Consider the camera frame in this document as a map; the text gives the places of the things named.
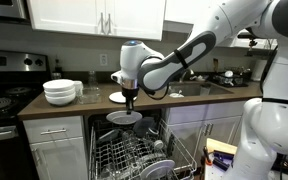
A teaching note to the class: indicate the white paper towel roll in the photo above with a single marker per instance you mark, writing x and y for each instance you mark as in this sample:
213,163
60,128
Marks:
259,70

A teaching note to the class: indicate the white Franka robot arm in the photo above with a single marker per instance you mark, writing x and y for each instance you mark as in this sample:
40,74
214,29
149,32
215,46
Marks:
277,116

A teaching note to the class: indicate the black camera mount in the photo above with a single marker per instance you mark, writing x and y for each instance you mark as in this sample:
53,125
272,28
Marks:
251,42

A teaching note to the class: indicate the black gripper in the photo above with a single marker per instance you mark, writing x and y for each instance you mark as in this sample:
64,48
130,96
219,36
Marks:
130,94

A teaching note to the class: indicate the clear glass food container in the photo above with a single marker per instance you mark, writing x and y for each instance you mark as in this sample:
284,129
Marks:
89,97

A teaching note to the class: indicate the white ceramic bowl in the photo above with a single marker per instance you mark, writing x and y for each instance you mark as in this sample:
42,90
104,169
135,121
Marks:
59,85
60,94
60,100

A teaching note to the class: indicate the white wall outlet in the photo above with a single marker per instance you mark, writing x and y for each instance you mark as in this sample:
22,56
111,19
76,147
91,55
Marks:
103,60

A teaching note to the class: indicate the clear glass jar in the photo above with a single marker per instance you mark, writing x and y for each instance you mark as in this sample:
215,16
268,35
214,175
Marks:
92,81

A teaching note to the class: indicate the white round plate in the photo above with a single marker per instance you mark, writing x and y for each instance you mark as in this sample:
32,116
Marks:
115,97
117,118

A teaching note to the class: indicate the brown wooden utensil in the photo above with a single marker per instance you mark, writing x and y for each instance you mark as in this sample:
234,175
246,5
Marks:
215,65

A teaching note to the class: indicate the white base cabinet with drawer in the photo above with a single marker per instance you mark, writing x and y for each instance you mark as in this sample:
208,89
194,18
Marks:
60,160

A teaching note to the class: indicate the steel sink faucet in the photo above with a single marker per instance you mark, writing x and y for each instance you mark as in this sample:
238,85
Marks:
184,76

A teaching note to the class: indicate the black steel kitchen stove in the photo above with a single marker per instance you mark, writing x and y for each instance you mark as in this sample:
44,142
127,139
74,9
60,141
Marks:
14,61

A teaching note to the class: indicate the steel kitchen sink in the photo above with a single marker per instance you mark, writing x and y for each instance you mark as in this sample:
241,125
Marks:
214,89

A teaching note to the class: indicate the dark bowl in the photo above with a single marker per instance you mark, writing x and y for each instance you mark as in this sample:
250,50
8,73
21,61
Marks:
144,126

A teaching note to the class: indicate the white plate standing in rack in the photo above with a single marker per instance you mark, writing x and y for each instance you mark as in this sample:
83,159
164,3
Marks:
157,170

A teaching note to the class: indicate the white two-door wall cabinet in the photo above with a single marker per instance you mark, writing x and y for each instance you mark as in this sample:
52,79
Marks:
67,16

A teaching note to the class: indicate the white sink base cabinet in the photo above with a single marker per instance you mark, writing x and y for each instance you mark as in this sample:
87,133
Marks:
184,115

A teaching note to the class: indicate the black dish drying rack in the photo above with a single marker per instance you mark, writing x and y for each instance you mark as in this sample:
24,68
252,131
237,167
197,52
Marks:
224,81

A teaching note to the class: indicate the white cup in rack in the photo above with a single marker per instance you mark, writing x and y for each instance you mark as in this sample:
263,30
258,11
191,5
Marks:
158,144

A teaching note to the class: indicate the wooden board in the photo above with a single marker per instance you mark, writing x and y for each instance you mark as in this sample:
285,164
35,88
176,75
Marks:
220,145

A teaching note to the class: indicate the steel over-range microwave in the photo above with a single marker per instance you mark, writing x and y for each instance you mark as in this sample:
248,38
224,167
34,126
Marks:
4,8

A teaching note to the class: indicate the white ceramic mug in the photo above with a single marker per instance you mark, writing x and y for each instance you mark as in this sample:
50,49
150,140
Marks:
79,87

